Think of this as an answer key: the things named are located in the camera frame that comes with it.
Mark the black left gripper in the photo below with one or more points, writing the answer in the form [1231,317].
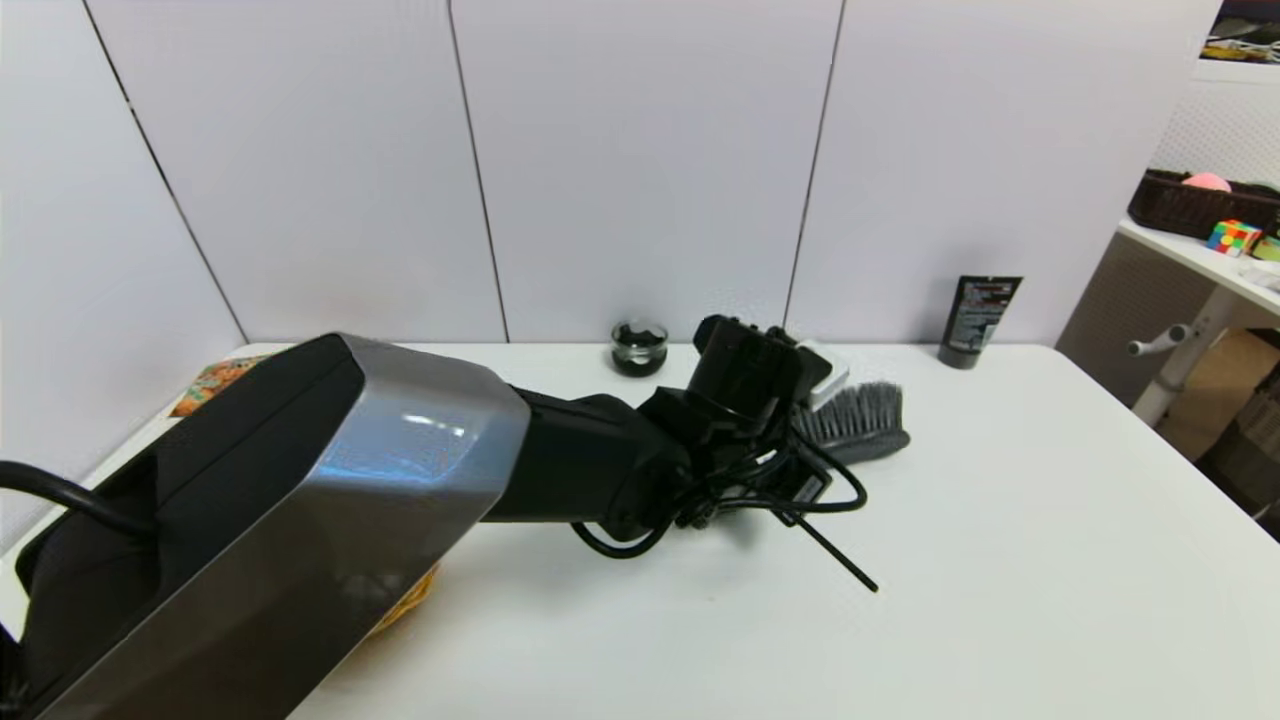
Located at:
[770,470]

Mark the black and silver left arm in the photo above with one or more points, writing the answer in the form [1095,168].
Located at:
[400,480]

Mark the glass jar with dark contents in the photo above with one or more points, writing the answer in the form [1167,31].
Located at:
[639,350]

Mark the black tube with label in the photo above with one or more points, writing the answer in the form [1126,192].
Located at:
[978,320]

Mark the yellow woven plastic basket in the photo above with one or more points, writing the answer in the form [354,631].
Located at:
[408,605]

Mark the white side table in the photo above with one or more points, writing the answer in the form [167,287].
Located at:
[1195,330]

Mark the brown cardboard box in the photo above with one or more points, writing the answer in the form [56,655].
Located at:
[1225,385]

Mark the dark brown wicker basket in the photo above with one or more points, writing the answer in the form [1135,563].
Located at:
[1190,208]

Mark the colourful puzzle cube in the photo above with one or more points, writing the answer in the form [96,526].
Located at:
[1233,238]

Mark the pink round object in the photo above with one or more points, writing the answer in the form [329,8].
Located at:
[1206,182]

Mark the small green object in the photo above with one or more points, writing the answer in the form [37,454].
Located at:
[1268,250]

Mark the orange snack bag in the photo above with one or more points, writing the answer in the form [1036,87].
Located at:
[215,385]

